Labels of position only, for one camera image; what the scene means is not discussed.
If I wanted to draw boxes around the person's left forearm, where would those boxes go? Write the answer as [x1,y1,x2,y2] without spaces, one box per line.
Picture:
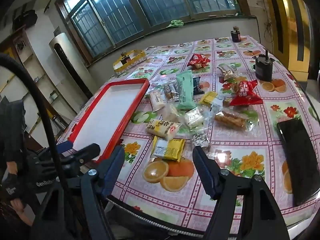
[0,99,28,174]

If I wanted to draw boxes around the small clear snack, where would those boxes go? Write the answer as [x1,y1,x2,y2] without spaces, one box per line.
[210,97,235,113]

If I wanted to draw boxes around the green cloth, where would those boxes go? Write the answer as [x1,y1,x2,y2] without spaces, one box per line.
[167,19,185,28]

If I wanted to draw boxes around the large black device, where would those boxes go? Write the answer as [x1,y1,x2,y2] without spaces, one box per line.
[254,50,274,82]

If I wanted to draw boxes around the black bag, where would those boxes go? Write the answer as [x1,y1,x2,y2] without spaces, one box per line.
[12,9,38,30]

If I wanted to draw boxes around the crispy bar clear wrapper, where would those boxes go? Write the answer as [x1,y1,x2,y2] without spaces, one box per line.
[214,110,259,134]

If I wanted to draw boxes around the black and white candy packet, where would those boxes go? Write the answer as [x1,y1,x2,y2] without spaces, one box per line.
[191,130,210,148]

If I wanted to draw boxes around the wooden shelf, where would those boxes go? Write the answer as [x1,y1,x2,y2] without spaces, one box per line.
[0,27,83,140]

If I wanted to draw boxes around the golden door frame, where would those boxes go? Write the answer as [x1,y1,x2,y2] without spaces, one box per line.
[260,0,320,80]

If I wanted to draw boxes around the dark blue snack packet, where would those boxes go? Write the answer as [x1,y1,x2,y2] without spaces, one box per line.
[192,77,204,96]

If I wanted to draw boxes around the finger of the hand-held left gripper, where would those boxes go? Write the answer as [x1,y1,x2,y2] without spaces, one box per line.
[49,141,74,156]
[60,143,101,166]

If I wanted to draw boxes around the yellow and white snack packet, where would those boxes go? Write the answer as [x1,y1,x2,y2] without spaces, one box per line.
[146,119,182,140]

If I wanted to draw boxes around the brown biscuit clear packet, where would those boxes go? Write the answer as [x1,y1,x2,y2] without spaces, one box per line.
[163,82,179,101]

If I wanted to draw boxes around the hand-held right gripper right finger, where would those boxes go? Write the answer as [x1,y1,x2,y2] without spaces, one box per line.
[192,146,288,240]

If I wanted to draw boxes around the fruit print tablecloth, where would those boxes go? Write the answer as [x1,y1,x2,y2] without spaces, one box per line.
[56,36,320,235]

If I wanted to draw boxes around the person's left hand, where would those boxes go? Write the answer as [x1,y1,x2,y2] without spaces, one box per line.
[0,172,34,227]

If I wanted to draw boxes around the red snack bag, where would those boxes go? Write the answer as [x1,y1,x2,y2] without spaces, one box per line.
[187,53,211,70]

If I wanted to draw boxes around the small black device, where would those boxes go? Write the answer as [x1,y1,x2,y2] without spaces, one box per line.
[230,26,242,42]

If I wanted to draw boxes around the black cable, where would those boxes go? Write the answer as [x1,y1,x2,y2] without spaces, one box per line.
[0,53,73,230]

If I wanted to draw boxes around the clear brown snack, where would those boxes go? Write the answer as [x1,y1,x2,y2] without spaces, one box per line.
[217,64,242,80]

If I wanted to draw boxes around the red tray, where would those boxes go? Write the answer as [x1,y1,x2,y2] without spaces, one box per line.
[57,78,150,165]

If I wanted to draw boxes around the standing air conditioner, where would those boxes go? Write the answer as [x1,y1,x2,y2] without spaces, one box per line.
[49,32,94,100]

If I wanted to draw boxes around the yellow and grey snack packet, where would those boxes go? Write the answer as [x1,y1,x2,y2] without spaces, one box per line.
[150,136,186,162]

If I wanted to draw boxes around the yellow cardboard box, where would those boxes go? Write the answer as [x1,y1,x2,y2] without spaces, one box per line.
[112,50,147,77]

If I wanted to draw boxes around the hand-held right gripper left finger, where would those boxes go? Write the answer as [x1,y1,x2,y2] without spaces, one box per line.
[31,145,126,240]

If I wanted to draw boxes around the white roll cake packet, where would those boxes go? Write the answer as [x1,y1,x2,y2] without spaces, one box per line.
[149,89,166,112]

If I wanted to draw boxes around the barred window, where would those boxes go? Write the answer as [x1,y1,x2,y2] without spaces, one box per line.
[55,0,250,65]

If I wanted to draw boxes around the green snack packet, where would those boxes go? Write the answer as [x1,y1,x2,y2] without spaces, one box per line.
[175,70,196,110]

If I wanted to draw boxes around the red crinkled snack packet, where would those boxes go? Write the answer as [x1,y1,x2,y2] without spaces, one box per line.
[229,79,264,106]

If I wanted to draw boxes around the black smartphone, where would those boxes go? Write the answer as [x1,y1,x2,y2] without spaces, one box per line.
[276,117,318,207]

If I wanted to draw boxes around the small yellow snack packet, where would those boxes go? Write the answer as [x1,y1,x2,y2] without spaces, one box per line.
[199,91,218,107]

